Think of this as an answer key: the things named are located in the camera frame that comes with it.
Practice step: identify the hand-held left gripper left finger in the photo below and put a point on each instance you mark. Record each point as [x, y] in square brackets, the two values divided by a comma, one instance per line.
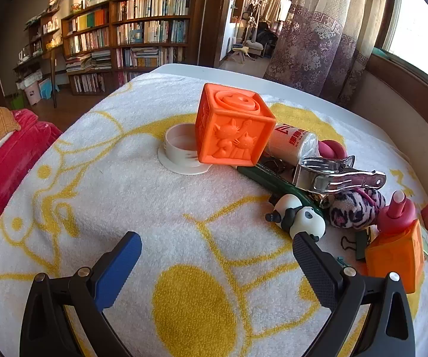
[119, 267]

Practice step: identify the pink bottle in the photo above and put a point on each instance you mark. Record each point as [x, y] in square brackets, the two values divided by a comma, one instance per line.
[396, 215]

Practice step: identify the window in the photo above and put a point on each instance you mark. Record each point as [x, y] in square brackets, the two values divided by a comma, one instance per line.
[414, 44]

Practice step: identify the panda toy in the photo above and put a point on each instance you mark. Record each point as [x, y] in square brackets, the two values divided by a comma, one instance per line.
[306, 223]

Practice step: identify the coat rack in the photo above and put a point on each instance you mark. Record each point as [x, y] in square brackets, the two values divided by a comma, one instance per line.
[254, 11]

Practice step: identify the rows of books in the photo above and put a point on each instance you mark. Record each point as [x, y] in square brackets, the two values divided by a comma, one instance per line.
[150, 31]

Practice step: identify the orange cat relief toy cube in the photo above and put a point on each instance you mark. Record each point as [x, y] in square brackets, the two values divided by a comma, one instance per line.
[228, 134]

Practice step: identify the white roll with red print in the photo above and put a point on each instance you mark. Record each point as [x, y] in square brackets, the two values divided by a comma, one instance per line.
[288, 141]

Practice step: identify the wooden stool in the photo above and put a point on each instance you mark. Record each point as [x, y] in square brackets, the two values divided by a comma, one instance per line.
[241, 50]

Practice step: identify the red blanket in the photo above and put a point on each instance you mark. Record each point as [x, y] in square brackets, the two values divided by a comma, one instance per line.
[9, 156]

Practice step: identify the wooden display shelf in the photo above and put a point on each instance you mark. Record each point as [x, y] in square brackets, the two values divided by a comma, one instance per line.
[37, 44]

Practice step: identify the pink knotted toy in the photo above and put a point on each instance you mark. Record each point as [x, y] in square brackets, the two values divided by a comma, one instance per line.
[333, 148]

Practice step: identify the pink storage box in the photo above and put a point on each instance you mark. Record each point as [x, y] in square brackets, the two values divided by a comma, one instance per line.
[35, 93]

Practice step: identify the white and yellow printed towel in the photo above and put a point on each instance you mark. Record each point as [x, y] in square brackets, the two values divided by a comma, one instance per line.
[124, 193]

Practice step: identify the white round plastic cup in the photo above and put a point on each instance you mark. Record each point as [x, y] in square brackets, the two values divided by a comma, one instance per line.
[178, 148]

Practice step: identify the orange ribbed toy cube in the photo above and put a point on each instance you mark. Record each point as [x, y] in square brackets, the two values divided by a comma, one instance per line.
[392, 260]

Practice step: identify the wooden bookshelf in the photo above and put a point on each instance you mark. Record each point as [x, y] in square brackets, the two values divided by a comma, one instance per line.
[112, 44]

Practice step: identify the black binder clip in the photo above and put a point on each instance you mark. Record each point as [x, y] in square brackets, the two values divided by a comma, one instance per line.
[362, 247]

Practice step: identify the green tube with gold cap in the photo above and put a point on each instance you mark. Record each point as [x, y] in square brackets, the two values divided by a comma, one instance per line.
[269, 180]

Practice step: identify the patterned purple and cream curtain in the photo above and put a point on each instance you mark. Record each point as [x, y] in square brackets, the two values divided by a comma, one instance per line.
[310, 44]

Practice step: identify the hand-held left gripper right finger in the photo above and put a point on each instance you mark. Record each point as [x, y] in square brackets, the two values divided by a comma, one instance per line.
[316, 271]

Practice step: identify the silver metal clip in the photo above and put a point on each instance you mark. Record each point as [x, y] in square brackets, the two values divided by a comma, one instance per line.
[329, 180]

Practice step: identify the green bin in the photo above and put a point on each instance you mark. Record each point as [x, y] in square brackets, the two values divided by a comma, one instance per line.
[17, 103]

